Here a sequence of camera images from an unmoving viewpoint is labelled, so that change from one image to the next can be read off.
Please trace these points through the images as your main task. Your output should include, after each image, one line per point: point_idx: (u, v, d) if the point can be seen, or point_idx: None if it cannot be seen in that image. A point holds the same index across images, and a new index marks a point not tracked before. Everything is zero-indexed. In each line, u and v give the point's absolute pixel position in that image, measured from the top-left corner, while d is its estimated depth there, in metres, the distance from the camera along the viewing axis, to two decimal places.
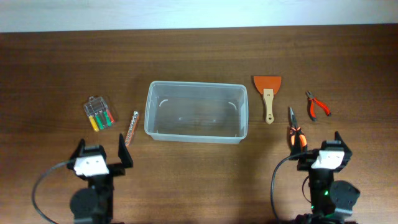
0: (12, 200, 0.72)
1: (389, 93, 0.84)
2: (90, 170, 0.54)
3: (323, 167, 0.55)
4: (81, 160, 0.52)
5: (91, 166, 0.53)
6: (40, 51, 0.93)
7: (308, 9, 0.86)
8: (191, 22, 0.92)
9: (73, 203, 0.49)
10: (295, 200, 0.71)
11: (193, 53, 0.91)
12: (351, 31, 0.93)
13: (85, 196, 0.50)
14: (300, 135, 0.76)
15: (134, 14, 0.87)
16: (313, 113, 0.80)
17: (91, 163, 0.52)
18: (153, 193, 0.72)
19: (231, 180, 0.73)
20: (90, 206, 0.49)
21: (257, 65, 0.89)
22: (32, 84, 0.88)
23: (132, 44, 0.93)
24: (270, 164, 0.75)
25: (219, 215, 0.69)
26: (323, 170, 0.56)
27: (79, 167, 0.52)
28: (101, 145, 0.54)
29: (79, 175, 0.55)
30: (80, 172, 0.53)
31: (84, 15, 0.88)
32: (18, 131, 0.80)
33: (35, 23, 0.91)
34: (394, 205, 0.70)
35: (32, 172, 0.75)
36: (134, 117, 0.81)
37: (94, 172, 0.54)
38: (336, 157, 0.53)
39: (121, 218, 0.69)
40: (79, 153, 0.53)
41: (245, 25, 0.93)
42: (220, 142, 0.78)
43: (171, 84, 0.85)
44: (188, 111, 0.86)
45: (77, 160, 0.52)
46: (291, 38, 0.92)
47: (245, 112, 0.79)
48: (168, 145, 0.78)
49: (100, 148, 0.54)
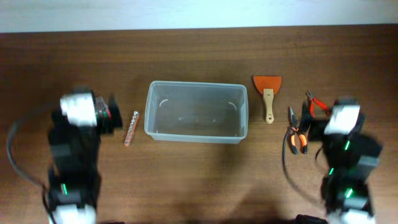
0: (11, 200, 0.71)
1: (388, 94, 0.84)
2: (74, 112, 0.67)
3: (336, 129, 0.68)
4: (73, 99, 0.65)
5: (79, 109, 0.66)
6: (40, 51, 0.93)
7: (307, 9, 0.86)
8: (191, 22, 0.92)
9: (58, 163, 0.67)
10: (294, 200, 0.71)
11: (193, 53, 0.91)
12: (350, 32, 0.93)
13: (66, 154, 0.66)
14: (300, 135, 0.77)
15: (135, 14, 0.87)
16: (313, 112, 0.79)
17: (81, 106, 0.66)
18: (153, 193, 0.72)
19: (231, 180, 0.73)
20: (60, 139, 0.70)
21: (257, 65, 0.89)
22: (32, 84, 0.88)
23: (133, 44, 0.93)
24: (270, 164, 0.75)
25: (218, 215, 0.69)
26: (342, 131, 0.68)
27: (68, 106, 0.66)
28: (90, 91, 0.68)
29: (64, 113, 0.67)
30: (69, 110, 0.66)
31: (85, 15, 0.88)
32: (18, 131, 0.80)
33: (35, 23, 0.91)
34: (393, 205, 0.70)
35: (32, 173, 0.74)
36: (134, 117, 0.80)
37: (78, 115, 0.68)
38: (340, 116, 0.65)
39: (121, 218, 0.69)
40: (71, 96, 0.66)
41: (245, 25, 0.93)
42: (220, 141, 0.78)
43: (171, 84, 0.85)
44: (188, 111, 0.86)
45: (69, 99, 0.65)
46: (291, 38, 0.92)
47: (245, 111, 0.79)
48: (168, 145, 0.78)
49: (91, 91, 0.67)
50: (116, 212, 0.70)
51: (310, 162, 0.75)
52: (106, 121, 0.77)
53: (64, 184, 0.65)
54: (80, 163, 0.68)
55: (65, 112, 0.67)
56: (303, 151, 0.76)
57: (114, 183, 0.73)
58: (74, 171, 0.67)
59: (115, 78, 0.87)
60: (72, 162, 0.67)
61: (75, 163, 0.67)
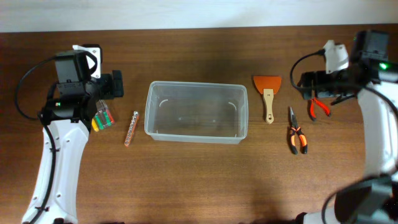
0: (11, 200, 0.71)
1: None
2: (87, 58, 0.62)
3: (334, 66, 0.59)
4: (94, 47, 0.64)
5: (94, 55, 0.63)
6: (40, 51, 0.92)
7: (306, 9, 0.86)
8: (191, 22, 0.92)
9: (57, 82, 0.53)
10: (294, 200, 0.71)
11: (193, 53, 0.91)
12: (351, 31, 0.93)
13: (64, 71, 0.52)
14: (300, 135, 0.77)
15: (135, 14, 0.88)
16: (313, 113, 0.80)
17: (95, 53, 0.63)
18: (153, 193, 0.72)
19: (231, 180, 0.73)
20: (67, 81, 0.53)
21: (257, 65, 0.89)
22: (32, 84, 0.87)
23: (132, 44, 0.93)
24: (270, 164, 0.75)
25: (218, 214, 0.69)
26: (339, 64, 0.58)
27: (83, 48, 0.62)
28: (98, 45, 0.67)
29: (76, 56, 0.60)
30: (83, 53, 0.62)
31: (86, 15, 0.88)
32: (18, 130, 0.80)
33: (35, 22, 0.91)
34: None
35: (32, 172, 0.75)
36: (134, 117, 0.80)
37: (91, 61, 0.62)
38: (339, 48, 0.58)
39: (121, 218, 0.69)
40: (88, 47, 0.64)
41: (246, 24, 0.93)
42: (220, 141, 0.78)
43: (171, 84, 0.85)
44: (188, 111, 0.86)
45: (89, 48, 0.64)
46: (292, 38, 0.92)
47: (245, 112, 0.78)
48: (168, 146, 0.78)
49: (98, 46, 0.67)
50: (115, 211, 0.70)
51: (310, 162, 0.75)
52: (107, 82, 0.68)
53: (60, 104, 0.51)
54: (83, 86, 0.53)
55: (67, 51, 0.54)
56: (303, 151, 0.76)
57: (114, 183, 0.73)
58: (73, 91, 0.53)
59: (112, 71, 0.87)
60: (71, 83, 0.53)
61: (75, 84, 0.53)
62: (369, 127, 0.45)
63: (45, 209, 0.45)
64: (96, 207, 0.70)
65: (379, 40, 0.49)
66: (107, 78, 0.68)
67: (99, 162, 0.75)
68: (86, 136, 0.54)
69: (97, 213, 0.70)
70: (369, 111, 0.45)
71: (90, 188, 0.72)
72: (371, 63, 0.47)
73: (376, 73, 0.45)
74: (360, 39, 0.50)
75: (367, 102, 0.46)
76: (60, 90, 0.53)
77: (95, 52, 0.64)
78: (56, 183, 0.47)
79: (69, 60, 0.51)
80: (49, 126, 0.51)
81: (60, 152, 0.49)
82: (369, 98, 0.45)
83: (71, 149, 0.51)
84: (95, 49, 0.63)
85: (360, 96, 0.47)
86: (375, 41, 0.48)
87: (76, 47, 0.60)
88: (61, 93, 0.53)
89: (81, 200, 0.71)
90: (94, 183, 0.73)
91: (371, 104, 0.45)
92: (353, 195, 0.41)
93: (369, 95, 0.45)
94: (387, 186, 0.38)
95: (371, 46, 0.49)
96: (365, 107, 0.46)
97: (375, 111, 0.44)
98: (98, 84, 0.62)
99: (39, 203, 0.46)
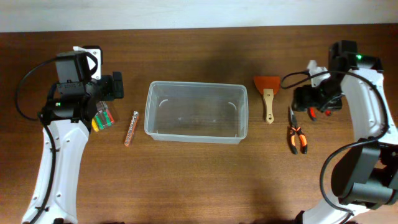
0: (12, 200, 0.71)
1: (390, 93, 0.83)
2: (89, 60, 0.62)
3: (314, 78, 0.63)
4: (96, 49, 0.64)
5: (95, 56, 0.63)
6: (40, 50, 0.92)
7: (306, 9, 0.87)
8: (190, 22, 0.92)
9: (57, 83, 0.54)
10: (295, 200, 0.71)
11: (193, 52, 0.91)
12: (351, 31, 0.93)
13: (64, 71, 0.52)
14: (300, 135, 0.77)
15: (135, 14, 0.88)
16: (313, 114, 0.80)
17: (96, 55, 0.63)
18: (153, 193, 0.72)
19: (231, 180, 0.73)
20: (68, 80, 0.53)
21: (257, 65, 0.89)
22: (32, 83, 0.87)
23: (132, 44, 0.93)
24: (270, 164, 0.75)
25: (218, 215, 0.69)
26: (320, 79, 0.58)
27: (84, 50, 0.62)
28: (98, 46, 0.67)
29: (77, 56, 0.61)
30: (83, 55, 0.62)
31: (86, 15, 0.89)
32: (18, 130, 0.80)
33: (36, 22, 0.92)
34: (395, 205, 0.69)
35: (32, 172, 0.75)
36: (134, 117, 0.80)
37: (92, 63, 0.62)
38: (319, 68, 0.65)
39: (121, 218, 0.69)
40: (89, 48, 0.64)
41: (245, 24, 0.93)
42: (219, 141, 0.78)
43: (171, 83, 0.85)
44: (188, 111, 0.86)
45: (91, 48, 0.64)
46: (292, 38, 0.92)
47: (245, 111, 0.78)
48: (168, 145, 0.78)
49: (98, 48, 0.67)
50: (115, 211, 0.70)
51: (310, 162, 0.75)
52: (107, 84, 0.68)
53: (60, 104, 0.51)
54: (83, 86, 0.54)
55: (68, 52, 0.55)
56: (303, 151, 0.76)
57: (114, 183, 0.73)
58: (73, 91, 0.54)
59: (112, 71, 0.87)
60: (72, 84, 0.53)
61: (75, 84, 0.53)
62: (352, 106, 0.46)
63: (45, 209, 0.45)
64: (96, 207, 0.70)
65: (354, 40, 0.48)
66: (107, 79, 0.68)
67: (99, 162, 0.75)
68: (86, 136, 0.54)
69: (97, 213, 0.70)
70: (351, 93, 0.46)
71: (90, 188, 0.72)
72: (351, 56, 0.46)
73: (354, 61, 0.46)
74: (339, 40, 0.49)
75: (348, 89, 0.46)
76: (60, 90, 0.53)
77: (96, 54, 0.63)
78: (56, 183, 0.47)
79: (69, 60, 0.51)
80: (49, 126, 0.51)
81: (60, 152, 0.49)
82: (349, 81, 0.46)
83: (71, 149, 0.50)
84: (95, 51, 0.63)
85: (342, 85, 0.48)
86: (351, 41, 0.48)
87: (76, 48, 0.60)
88: (62, 92, 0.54)
89: (81, 201, 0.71)
90: (94, 183, 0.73)
91: (352, 87, 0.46)
92: (346, 162, 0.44)
93: (351, 79, 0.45)
94: (375, 147, 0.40)
95: (349, 45, 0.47)
96: (347, 91, 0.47)
97: (356, 91, 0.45)
98: (99, 85, 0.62)
99: (39, 203, 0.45)
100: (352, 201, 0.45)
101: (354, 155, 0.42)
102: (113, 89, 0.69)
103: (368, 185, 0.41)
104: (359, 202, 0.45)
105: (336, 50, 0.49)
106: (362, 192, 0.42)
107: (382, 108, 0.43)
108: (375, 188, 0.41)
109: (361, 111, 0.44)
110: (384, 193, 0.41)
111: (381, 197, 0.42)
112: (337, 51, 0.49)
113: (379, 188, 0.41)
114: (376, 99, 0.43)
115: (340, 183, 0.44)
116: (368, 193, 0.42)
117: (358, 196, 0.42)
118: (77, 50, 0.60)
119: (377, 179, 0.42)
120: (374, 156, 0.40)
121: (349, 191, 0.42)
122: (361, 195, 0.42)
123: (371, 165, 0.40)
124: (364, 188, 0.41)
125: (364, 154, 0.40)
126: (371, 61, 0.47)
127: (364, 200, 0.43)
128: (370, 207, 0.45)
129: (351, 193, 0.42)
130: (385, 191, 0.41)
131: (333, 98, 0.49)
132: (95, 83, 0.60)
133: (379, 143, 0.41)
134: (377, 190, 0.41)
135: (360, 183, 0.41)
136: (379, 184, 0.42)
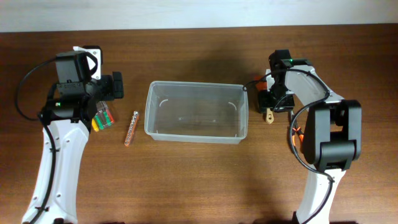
0: (11, 200, 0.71)
1: (390, 93, 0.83)
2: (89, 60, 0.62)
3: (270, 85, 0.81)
4: (96, 50, 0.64)
5: (97, 56, 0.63)
6: (40, 50, 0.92)
7: (304, 9, 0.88)
8: (190, 22, 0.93)
9: (57, 83, 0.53)
10: (294, 200, 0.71)
11: (193, 52, 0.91)
12: (351, 30, 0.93)
13: (65, 72, 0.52)
14: (300, 135, 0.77)
15: (135, 14, 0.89)
16: None
17: (97, 54, 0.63)
18: (153, 193, 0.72)
19: (231, 180, 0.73)
20: (69, 80, 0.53)
21: (257, 65, 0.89)
22: (32, 83, 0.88)
23: (132, 43, 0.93)
24: (270, 163, 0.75)
25: (219, 215, 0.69)
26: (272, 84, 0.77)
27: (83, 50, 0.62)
28: (98, 46, 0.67)
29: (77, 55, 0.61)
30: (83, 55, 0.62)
31: (86, 15, 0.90)
32: (18, 130, 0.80)
33: (37, 21, 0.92)
34: (394, 205, 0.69)
35: (32, 172, 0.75)
36: (134, 117, 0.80)
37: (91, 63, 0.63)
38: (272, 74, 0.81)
39: (121, 218, 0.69)
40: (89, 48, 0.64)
41: (245, 24, 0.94)
42: (220, 141, 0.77)
43: (171, 83, 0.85)
44: (188, 111, 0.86)
45: (91, 48, 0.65)
46: (291, 38, 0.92)
47: (245, 111, 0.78)
48: (168, 145, 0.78)
49: (97, 47, 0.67)
50: (115, 211, 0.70)
51: None
52: (107, 83, 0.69)
53: (60, 104, 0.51)
54: (83, 86, 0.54)
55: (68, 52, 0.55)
56: None
57: (114, 183, 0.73)
58: (73, 91, 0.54)
59: (112, 71, 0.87)
60: (73, 84, 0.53)
61: (75, 84, 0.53)
62: (302, 95, 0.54)
63: (45, 209, 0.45)
64: (96, 207, 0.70)
65: (285, 51, 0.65)
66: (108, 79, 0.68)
67: (99, 162, 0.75)
68: (86, 136, 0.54)
69: (97, 213, 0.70)
70: (298, 83, 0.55)
71: (90, 188, 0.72)
72: (285, 60, 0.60)
73: (288, 64, 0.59)
74: (272, 53, 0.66)
75: (295, 82, 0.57)
76: (60, 90, 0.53)
77: (96, 54, 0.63)
78: (56, 183, 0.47)
79: (69, 60, 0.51)
80: (49, 126, 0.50)
81: (60, 152, 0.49)
82: (293, 75, 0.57)
83: (71, 149, 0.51)
84: (95, 51, 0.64)
85: (290, 83, 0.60)
86: (283, 51, 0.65)
87: (76, 48, 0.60)
88: (62, 92, 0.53)
89: (81, 200, 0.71)
90: (94, 183, 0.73)
91: (296, 79, 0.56)
92: (308, 129, 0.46)
93: (292, 73, 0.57)
94: (323, 106, 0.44)
95: (282, 54, 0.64)
96: (295, 84, 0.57)
97: (300, 80, 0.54)
98: (98, 85, 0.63)
99: (38, 203, 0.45)
100: (326, 167, 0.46)
101: (310, 119, 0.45)
102: (113, 90, 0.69)
103: (332, 144, 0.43)
104: (333, 167, 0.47)
105: (273, 60, 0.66)
106: (331, 153, 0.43)
107: (318, 83, 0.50)
108: (338, 144, 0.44)
109: (307, 93, 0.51)
110: (349, 148, 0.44)
111: (347, 153, 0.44)
112: (274, 61, 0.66)
113: (342, 145, 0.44)
114: (313, 80, 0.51)
115: (310, 152, 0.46)
116: (335, 152, 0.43)
117: (328, 157, 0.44)
118: (78, 50, 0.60)
119: (339, 137, 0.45)
120: (326, 114, 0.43)
121: (319, 155, 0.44)
122: (329, 155, 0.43)
123: (328, 122, 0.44)
124: (331, 147, 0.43)
125: (317, 113, 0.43)
126: (301, 61, 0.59)
127: (334, 161, 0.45)
128: (344, 168, 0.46)
129: (319, 157, 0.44)
130: (349, 146, 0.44)
131: (282, 98, 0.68)
132: (95, 83, 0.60)
133: (326, 103, 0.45)
134: (341, 147, 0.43)
135: (325, 144, 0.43)
136: (341, 141, 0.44)
